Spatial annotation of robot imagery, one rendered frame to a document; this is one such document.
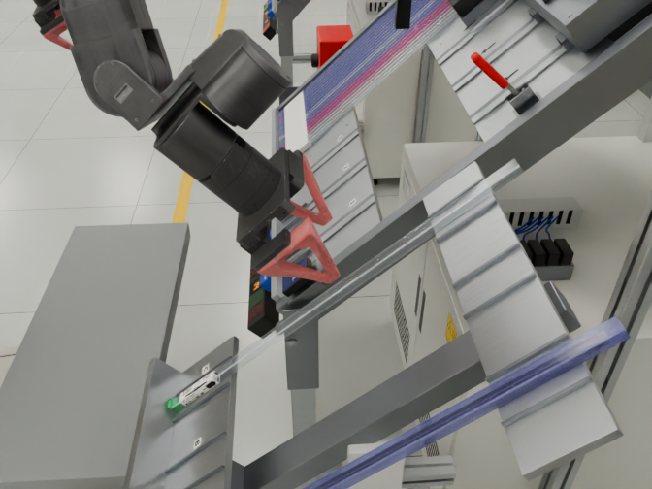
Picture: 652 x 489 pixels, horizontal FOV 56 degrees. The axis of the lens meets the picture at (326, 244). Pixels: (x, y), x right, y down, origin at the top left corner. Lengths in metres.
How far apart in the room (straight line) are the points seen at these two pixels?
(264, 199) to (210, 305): 1.47
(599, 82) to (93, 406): 0.83
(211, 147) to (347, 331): 1.41
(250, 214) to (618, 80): 0.48
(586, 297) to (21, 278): 1.80
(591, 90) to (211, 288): 1.52
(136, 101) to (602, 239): 1.02
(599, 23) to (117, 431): 0.84
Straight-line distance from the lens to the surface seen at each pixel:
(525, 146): 0.82
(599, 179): 1.55
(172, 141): 0.54
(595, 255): 1.29
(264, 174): 0.56
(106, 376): 1.05
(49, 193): 2.76
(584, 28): 0.83
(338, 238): 0.93
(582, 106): 0.83
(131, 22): 0.54
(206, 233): 2.33
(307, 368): 0.95
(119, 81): 0.54
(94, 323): 1.15
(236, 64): 0.53
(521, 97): 0.83
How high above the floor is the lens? 1.35
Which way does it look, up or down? 37 degrees down
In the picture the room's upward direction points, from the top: straight up
